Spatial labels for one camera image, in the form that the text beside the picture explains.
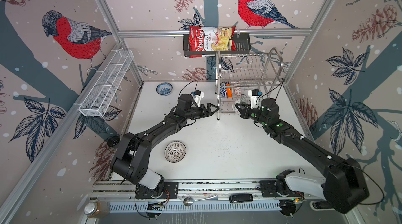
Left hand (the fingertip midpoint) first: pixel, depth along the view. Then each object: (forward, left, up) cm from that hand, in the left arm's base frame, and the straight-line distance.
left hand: (214, 110), depth 80 cm
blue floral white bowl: (+32, +36, -18) cm, 51 cm away
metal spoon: (-37, +13, -20) cm, 44 cm away
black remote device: (-37, -11, -17) cm, 42 cm away
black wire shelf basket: (+39, -19, +14) cm, 46 cm away
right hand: (+1, -10, +1) cm, 10 cm away
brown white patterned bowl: (-14, +22, -20) cm, 33 cm away
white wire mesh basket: (+11, +56, +10) cm, 58 cm away
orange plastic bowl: (+21, -11, -7) cm, 24 cm away
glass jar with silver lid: (-40, +49, -11) cm, 65 cm away
